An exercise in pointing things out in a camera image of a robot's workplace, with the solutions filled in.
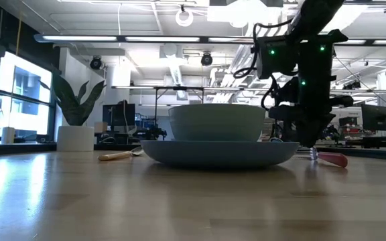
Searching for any red handled fork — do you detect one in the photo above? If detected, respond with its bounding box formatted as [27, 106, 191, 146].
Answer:
[295, 146, 349, 169]

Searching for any white coiled ceiling cable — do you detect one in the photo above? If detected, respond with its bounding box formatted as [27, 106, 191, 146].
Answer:
[175, 7, 194, 27]

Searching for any white plant pot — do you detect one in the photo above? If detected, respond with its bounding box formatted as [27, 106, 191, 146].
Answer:
[56, 125, 95, 153]

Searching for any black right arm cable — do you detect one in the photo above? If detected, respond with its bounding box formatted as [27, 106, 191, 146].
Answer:
[232, 20, 295, 111]

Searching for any black track light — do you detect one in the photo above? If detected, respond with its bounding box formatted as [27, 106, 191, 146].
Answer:
[342, 80, 362, 90]

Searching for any blue plate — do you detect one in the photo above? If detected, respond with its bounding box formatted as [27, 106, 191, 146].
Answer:
[140, 140, 300, 169]

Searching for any beige box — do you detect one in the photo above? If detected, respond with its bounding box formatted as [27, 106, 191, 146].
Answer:
[94, 121, 109, 134]

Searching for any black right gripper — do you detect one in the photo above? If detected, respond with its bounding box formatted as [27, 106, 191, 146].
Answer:
[268, 102, 336, 149]

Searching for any yellow handled spoon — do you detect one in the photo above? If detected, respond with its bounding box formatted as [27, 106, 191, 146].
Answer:
[98, 146, 145, 162]

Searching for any black computer monitor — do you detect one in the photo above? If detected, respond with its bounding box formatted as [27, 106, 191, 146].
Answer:
[102, 103, 136, 127]
[361, 103, 386, 132]

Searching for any green snake plant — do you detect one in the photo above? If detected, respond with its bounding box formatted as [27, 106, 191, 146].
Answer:
[40, 72, 107, 127]

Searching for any white cylinder container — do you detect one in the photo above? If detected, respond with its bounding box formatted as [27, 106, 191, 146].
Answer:
[1, 127, 15, 145]

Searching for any pale green bowl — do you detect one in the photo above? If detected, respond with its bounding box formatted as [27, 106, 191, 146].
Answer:
[168, 103, 267, 143]

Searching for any long linear ceiling light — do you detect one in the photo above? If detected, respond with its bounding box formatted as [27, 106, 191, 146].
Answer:
[34, 33, 386, 47]

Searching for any black workstation frame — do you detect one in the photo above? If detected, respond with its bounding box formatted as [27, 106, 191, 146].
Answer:
[153, 86, 206, 141]

